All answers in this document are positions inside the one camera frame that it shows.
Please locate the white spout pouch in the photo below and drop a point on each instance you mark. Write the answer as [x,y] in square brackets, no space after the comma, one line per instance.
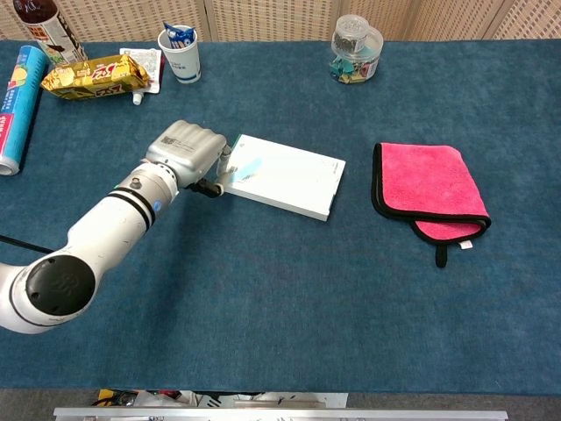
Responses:
[149,59]

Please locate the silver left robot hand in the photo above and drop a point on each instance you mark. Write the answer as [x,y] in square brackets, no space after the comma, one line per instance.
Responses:
[188,151]

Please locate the white cardboard box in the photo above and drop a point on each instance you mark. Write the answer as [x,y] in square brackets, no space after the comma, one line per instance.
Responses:
[293,180]

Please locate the wicker folding screen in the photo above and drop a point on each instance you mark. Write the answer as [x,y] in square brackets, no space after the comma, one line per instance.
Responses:
[271,17]

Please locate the pink black-edged microfiber cloth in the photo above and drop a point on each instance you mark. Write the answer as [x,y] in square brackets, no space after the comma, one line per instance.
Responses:
[429,184]

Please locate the small teal paper strip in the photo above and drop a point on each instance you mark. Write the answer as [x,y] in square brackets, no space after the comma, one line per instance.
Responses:
[247,170]

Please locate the small clear clip jar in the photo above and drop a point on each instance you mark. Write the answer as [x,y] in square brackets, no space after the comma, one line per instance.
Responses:
[350,30]

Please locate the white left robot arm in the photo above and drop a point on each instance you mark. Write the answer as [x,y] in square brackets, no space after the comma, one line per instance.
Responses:
[109,223]

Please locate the brown drink bottle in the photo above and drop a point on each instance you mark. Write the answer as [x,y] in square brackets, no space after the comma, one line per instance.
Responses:
[48,30]

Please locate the aluminium profile rail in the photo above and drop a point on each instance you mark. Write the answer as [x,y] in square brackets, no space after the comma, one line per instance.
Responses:
[280,413]

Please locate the yellow black tool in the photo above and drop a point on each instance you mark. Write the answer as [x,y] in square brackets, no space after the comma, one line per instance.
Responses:
[105,394]

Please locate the blue food wrap roll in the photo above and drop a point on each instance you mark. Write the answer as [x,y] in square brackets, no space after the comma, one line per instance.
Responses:
[19,109]

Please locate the white paper cup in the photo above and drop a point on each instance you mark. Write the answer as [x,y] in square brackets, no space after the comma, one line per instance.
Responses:
[186,61]

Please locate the gold snack package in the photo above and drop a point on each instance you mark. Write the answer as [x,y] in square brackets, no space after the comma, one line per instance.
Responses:
[92,76]

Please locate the clear jar of binder clips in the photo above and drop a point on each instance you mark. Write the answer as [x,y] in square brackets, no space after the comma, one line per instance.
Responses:
[355,70]

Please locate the blue snack packet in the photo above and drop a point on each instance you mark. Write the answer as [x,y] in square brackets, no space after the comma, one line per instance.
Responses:
[177,37]

